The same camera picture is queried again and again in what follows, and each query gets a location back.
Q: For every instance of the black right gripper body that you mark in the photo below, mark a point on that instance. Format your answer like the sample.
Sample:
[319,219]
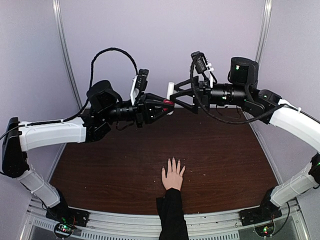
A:
[205,94]

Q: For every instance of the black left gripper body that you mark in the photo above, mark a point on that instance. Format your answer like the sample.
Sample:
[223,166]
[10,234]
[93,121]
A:
[139,111]

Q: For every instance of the round circuit board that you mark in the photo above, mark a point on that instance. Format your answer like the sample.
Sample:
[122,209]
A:
[265,230]
[62,230]

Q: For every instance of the right round circuit board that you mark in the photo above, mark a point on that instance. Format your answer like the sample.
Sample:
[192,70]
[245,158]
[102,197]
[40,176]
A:
[265,230]

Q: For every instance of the aluminium front frame rail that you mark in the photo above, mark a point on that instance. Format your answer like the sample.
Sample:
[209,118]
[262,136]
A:
[225,225]

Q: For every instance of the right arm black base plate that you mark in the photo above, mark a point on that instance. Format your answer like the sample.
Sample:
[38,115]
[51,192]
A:
[256,215]

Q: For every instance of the red nail polish bottle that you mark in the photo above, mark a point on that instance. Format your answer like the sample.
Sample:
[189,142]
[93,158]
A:
[166,101]

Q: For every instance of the left round circuit board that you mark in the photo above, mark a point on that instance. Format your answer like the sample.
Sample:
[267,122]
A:
[62,230]

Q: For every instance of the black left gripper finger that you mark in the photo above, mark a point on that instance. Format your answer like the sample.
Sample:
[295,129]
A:
[155,97]
[160,110]

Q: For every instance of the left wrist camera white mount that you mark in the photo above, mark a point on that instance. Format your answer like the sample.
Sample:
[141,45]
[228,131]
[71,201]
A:
[139,85]

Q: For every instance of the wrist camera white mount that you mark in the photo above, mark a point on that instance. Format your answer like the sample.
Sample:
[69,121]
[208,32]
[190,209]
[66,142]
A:
[139,85]
[203,67]

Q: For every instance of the white nail polish cap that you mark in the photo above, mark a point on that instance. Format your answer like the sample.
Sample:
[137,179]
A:
[170,90]

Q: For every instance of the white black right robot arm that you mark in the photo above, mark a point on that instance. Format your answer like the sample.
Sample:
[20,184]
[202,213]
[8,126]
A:
[263,105]

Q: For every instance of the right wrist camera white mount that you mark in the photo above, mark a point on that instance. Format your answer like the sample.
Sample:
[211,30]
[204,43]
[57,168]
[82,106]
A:
[203,67]

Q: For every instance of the left aluminium corner post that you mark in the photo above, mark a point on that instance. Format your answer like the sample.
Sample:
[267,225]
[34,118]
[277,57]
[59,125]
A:
[65,53]

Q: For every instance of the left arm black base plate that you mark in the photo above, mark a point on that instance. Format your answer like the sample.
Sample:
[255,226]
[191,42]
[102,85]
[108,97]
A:
[67,215]

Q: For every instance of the black sleeved forearm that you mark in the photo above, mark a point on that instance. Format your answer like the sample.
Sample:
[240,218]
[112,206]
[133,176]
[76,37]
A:
[170,212]

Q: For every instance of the right aluminium corner post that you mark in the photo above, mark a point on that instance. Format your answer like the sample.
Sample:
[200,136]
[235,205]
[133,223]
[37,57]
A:
[264,30]

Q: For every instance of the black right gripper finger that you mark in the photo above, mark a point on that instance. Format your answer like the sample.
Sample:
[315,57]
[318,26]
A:
[176,98]
[185,87]

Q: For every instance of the mannequin hand with long nails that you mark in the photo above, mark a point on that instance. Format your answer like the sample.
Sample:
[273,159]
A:
[172,177]

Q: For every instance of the aluminium corner post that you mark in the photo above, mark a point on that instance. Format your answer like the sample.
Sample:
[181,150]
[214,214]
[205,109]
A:
[65,53]
[264,30]

